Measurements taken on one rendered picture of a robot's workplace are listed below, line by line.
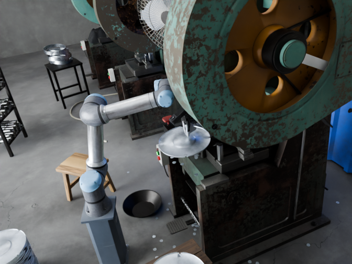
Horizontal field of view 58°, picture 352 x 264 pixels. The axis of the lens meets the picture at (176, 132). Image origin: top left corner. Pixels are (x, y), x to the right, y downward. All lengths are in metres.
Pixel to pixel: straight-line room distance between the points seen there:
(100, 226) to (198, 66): 1.17
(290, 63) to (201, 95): 0.34
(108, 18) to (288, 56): 1.88
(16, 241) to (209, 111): 1.46
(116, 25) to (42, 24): 5.36
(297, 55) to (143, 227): 1.63
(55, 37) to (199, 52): 7.18
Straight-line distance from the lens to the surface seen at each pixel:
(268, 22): 1.29
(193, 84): 1.10
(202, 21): 1.06
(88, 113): 1.57
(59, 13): 8.07
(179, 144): 1.71
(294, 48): 1.22
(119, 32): 2.83
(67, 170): 2.56
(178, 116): 1.65
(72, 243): 2.45
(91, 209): 1.86
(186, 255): 1.68
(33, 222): 2.75
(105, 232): 1.95
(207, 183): 1.65
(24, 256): 2.13
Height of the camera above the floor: 1.70
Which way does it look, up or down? 30 degrees down
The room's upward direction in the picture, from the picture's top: 7 degrees counter-clockwise
